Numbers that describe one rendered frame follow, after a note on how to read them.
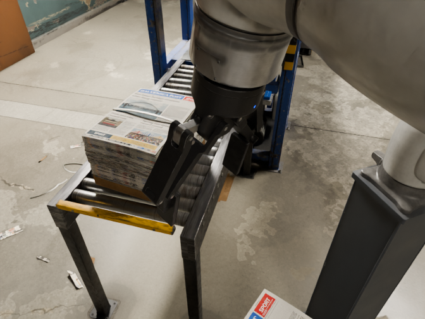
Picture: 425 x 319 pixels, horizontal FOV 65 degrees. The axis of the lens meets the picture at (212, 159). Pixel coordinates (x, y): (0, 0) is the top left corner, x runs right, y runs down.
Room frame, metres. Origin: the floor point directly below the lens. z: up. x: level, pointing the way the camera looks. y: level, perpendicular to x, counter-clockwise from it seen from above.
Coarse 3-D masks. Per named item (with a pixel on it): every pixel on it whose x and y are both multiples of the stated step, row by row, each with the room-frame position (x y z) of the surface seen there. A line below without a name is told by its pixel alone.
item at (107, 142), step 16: (96, 128) 0.94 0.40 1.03; (112, 128) 0.94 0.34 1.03; (128, 128) 0.94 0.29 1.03; (144, 128) 0.94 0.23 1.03; (160, 128) 0.94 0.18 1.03; (96, 144) 0.88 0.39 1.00; (112, 144) 0.86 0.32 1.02; (128, 144) 0.84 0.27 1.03; (144, 144) 0.84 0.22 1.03; (160, 144) 0.84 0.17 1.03; (96, 160) 0.88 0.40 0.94; (112, 160) 0.86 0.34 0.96; (128, 160) 0.83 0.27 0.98; (144, 160) 0.81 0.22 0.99; (96, 176) 0.90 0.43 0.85; (112, 176) 0.86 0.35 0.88; (128, 176) 0.84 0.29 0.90; (144, 176) 0.81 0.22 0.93
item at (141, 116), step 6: (126, 108) 1.07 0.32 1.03; (132, 108) 1.07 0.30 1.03; (120, 114) 1.03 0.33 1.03; (126, 114) 1.03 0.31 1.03; (132, 114) 1.03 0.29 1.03; (138, 114) 1.03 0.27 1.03; (144, 114) 1.03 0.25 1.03; (156, 114) 1.04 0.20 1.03; (144, 120) 0.99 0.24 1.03; (150, 120) 0.99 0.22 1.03; (156, 120) 0.99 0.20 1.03; (162, 120) 0.99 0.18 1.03; (180, 120) 0.99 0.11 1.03; (168, 126) 0.95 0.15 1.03
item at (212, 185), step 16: (224, 144) 1.16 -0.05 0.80; (208, 176) 0.95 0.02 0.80; (224, 176) 1.03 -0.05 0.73; (208, 192) 0.86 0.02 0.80; (192, 208) 0.78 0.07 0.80; (208, 208) 0.80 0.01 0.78; (192, 224) 0.71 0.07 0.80; (208, 224) 0.80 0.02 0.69; (192, 240) 0.65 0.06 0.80; (192, 256) 0.65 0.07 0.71
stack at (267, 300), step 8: (264, 296) 0.45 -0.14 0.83; (272, 296) 0.45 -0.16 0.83; (256, 304) 0.43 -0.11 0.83; (264, 304) 0.43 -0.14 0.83; (272, 304) 0.43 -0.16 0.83; (280, 304) 0.43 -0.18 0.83; (288, 304) 0.43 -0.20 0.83; (256, 312) 0.41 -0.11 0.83; (264, 312) 0.41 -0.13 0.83; (272, 312) 0.41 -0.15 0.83; (280, 312) 0.41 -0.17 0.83; (288, 312) 0.41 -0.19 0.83; (296, 312) 0.41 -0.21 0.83
